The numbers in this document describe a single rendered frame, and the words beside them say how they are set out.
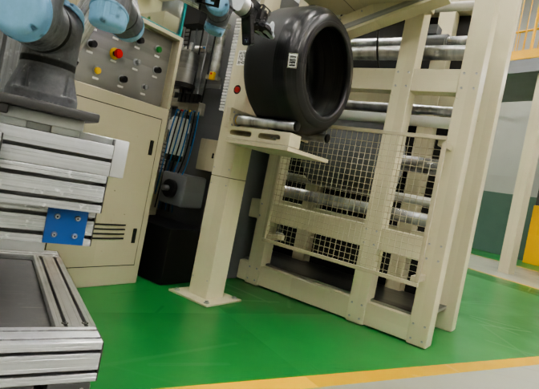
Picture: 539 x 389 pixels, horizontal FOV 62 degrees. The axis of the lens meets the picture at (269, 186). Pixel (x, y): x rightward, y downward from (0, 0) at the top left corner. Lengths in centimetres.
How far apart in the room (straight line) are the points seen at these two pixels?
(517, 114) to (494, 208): 223
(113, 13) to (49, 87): 23
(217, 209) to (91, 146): 123
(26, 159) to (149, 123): 125
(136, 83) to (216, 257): 93
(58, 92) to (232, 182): 129
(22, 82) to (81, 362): 62
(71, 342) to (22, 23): 65
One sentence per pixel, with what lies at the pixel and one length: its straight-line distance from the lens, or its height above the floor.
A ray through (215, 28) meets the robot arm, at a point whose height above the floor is 114.
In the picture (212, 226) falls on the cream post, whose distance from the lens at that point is 227.
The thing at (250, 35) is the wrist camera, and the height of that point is 118.
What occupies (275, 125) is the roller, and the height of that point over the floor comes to 89.
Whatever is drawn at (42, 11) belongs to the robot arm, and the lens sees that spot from 99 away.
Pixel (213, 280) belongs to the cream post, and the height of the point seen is 11.
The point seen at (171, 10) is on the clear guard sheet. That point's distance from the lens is 244.
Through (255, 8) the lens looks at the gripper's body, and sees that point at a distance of 188.
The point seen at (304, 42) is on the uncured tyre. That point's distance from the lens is 196.
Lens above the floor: 65
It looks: 1 degrees down
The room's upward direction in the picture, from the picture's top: 11 degrees clockwise
